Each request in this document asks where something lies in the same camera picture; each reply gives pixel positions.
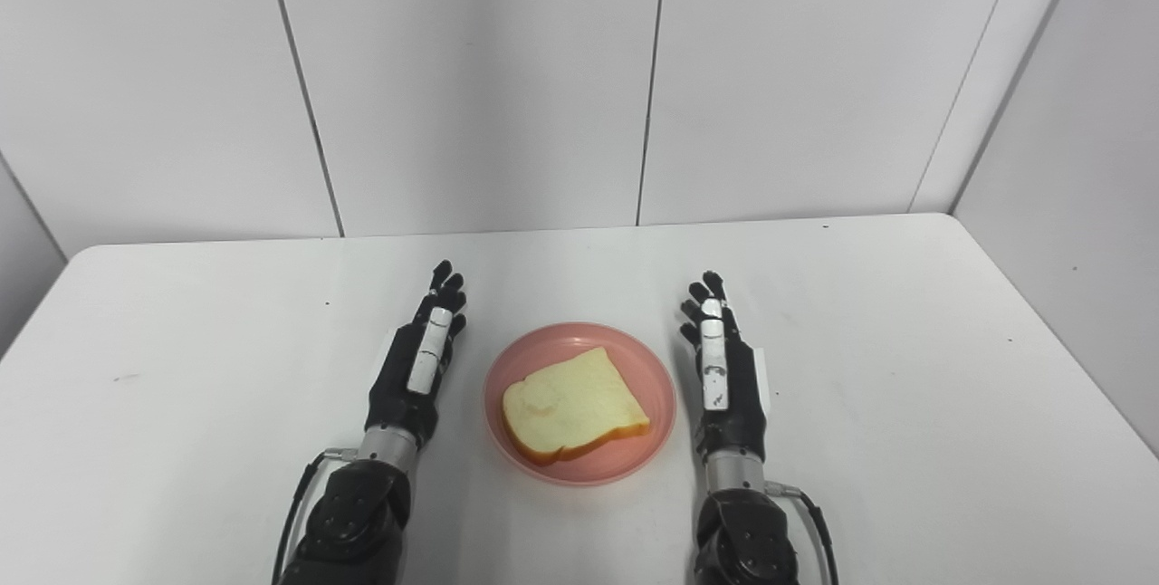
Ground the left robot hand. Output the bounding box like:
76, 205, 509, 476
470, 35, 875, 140
364, 260, 469, 452

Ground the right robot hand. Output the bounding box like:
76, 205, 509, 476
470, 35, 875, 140
678, 271, 774, 466

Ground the pink plate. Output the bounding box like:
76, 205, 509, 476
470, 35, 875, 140
483, 322, 678, 487

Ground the slice of bread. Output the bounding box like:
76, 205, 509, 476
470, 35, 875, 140
502, 346, 652, 466

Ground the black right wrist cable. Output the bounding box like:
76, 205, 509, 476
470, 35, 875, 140
765, 481, 841, 585

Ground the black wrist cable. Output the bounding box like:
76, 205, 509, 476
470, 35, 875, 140
270, 447, 359, 585
765, 481, 841, 585

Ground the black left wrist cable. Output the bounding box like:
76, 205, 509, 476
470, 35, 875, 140
270, 447, 359, 585

